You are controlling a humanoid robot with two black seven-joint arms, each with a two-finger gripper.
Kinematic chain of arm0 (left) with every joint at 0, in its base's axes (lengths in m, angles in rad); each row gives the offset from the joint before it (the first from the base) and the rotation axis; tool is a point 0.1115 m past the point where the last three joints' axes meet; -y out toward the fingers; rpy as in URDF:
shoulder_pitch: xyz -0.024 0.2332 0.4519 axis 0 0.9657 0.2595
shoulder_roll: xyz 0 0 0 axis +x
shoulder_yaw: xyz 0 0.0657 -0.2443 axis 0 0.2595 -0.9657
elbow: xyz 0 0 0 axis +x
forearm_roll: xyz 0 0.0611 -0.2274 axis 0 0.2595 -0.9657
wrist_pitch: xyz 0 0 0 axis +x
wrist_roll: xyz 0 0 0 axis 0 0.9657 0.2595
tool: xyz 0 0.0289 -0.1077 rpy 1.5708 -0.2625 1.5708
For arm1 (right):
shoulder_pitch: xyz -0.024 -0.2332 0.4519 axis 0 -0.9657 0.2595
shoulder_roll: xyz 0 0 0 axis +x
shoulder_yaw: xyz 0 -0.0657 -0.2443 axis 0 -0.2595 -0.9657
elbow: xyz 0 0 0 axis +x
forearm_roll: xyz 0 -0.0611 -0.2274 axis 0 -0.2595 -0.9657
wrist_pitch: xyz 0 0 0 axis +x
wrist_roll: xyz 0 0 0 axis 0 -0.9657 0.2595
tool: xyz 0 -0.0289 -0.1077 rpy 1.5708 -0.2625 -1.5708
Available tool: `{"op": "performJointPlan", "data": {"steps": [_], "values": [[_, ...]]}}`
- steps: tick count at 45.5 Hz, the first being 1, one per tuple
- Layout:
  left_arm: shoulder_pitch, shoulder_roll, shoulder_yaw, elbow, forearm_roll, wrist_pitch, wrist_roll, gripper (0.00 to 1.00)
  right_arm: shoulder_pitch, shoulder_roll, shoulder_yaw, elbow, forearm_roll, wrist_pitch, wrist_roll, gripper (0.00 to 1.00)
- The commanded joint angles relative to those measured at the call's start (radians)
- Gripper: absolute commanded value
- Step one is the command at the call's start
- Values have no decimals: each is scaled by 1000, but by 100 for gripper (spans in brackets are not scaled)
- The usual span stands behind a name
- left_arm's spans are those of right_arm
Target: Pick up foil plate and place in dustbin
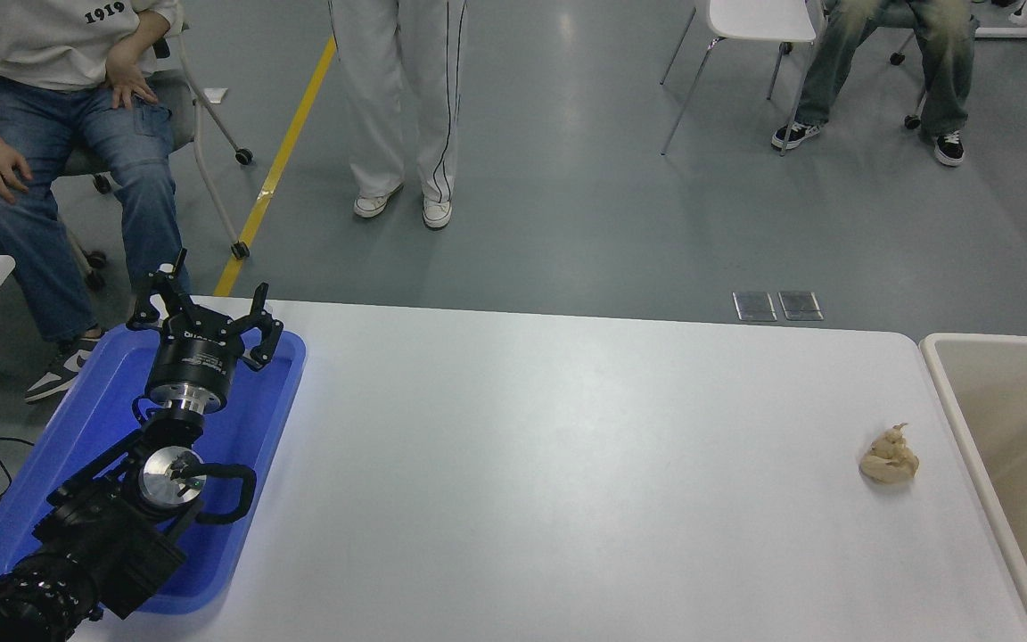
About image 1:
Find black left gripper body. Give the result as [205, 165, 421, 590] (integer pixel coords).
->
[146, 319, 249, 402]

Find person's left hand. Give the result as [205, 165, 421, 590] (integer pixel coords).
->
[106, 40, 160, 110]

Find blue plastic tray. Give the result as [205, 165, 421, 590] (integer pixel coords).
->
[0, 323, 308, 616]

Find standing person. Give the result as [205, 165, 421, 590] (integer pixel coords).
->
[328, 0, 468, 230]

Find metal floor socket cover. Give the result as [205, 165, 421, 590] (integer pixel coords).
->
[778, 291, 824, 322]
[733, 292, 777, 323]

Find white chair with metal legs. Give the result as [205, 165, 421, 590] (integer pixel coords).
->
[659, 0, 817, 159]

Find crumpled tan paper ball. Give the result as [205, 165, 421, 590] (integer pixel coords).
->
[859, 423, 921, 486]

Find white rolling chair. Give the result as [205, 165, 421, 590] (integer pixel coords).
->
[875, 0, 929, 131]

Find seated person with black shoes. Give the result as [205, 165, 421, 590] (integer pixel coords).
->
[770, 0, 980, 168]

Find large pale bin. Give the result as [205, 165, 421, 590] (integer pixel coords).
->
[919, 333, 1027, 642]

